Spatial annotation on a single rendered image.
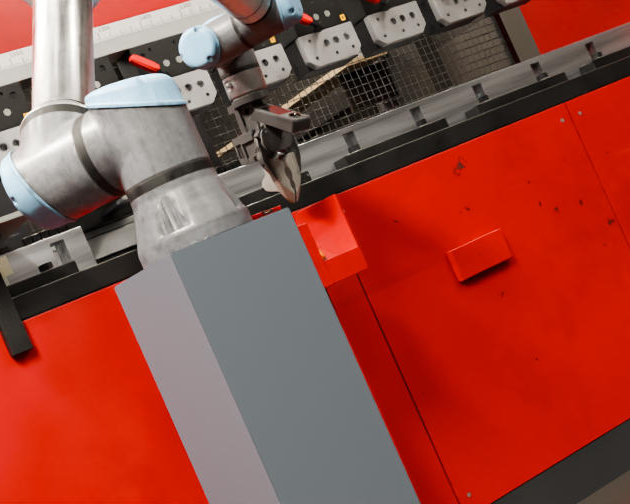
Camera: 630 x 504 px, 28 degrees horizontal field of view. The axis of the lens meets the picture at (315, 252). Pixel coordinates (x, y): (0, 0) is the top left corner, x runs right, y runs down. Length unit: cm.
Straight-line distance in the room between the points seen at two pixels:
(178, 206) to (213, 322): 16
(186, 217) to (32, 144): 25
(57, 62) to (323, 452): 64
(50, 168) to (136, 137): 13
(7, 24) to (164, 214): 115
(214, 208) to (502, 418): 135
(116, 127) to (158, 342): 27
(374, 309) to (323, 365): 110
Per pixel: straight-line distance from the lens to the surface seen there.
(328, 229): 234
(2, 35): 261
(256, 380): 149
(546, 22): 406
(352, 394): 155
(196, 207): 153
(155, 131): 156
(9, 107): 256
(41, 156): 163
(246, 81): 230
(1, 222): 223
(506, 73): 316
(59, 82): 173
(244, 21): 215
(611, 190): 309
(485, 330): 277
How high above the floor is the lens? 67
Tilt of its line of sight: 1 degrees up
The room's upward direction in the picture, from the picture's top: 24 degrees counter-clockwise
